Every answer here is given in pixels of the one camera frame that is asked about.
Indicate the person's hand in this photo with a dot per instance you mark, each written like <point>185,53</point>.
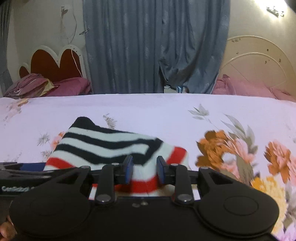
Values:
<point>7,230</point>

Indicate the magenta pillow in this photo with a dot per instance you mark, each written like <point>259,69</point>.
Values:
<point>70,87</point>

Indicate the cream arched headboard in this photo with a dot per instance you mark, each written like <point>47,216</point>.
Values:
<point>256,59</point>

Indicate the pink pillow right bed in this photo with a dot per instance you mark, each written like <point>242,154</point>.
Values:
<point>229,86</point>

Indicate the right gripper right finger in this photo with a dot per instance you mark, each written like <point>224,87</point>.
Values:
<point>178,176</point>

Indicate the pink floral bed sheet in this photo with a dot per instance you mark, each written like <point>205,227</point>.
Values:
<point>249,138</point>

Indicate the bright wall lamp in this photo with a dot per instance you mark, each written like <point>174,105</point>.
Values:
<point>275,10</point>

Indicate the striped knit children sweater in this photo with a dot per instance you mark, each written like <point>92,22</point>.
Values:
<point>86,144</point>

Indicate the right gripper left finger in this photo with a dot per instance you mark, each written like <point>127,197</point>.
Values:
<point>111,175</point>

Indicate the blue grey curtain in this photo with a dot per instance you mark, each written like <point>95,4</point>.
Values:
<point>142,46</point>

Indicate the red heart-shaped headboard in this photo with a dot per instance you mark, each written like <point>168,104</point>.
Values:
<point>67,64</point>

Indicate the folded purple blanket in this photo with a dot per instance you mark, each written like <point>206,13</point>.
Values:
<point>30,86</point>

